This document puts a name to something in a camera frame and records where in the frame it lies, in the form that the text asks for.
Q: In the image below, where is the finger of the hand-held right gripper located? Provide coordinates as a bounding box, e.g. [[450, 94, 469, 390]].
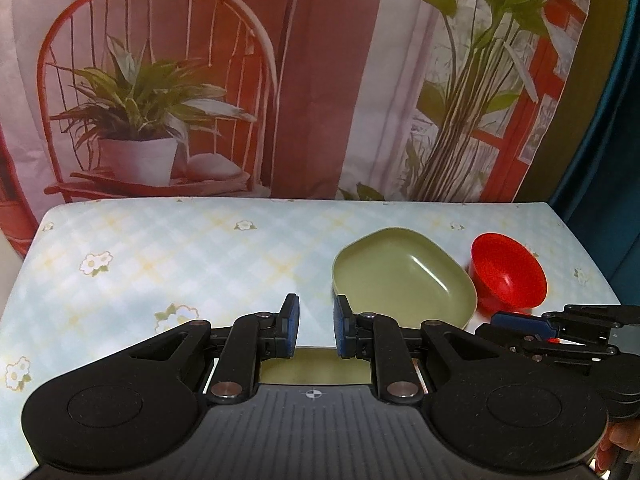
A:
[[474, 323, 622, 377], [492, 304, 640, 339]]

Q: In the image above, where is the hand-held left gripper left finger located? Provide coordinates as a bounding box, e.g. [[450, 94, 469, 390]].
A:
[[129, 292, 301, 405]]

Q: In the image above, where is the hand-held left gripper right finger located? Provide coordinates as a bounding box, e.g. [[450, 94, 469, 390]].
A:
[[333, 294, 505, 405]]

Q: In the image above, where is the red bowl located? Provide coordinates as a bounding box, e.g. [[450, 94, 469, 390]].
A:
[[469, 232, 549, 315]]

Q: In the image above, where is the green plate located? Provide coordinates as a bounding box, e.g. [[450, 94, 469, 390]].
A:
[[332, 227, 476, 334]]

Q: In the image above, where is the person's right hand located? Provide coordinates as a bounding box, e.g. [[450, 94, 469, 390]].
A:
[[596, 419, 640, 477]]

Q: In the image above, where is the olive flat dish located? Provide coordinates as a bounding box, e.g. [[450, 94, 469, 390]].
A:
[[259, 348, 372, 387]]

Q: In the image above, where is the teal curtain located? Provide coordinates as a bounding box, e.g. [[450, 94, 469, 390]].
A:
[[547, 0, 640, 313]]

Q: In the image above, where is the olive curtain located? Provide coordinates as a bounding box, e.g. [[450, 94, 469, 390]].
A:
[[515, 0, 634, 206]]

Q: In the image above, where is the printed backdrop cloth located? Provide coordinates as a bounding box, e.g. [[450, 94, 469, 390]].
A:
[[0, 0, 597, 261]]

